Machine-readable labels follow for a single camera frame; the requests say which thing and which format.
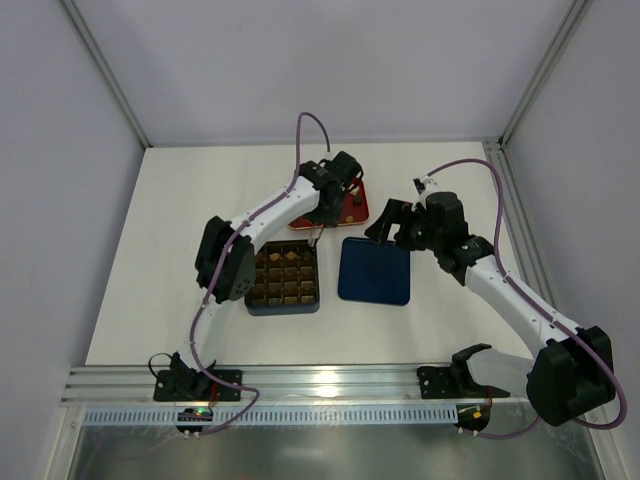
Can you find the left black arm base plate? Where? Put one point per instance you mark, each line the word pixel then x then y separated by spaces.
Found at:
pixel 170 388

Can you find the right frame post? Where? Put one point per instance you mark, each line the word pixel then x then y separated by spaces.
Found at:
pixel 560 40

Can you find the red rectangular tray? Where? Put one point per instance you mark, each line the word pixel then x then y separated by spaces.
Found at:
pixel 359 213

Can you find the blue box lid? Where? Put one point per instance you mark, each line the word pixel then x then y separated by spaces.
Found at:
pixel 372 273

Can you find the left frame post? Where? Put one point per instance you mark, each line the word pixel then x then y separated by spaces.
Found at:
pixel 100 62

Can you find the aluminium rail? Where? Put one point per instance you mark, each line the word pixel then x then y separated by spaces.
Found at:
pixel 130 385

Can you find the frame post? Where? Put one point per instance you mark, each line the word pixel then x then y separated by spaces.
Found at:
pixel 100 62
pixel 560 40

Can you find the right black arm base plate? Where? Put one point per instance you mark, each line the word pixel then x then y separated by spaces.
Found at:
pixel 448 382

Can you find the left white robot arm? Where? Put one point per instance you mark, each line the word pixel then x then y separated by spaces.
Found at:
pixel 225 262

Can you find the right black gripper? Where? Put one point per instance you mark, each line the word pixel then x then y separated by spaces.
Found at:
pixel 404 226

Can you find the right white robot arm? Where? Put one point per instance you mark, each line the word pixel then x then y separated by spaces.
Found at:
pixel 571 372

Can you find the blue chocolate box with insert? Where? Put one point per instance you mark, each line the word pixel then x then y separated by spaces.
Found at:
pixel 288 282

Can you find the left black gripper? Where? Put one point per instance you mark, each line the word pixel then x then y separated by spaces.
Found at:
pixel 327 213

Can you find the slotted cable duct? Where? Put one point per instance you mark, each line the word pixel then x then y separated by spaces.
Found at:
pixel 275 415

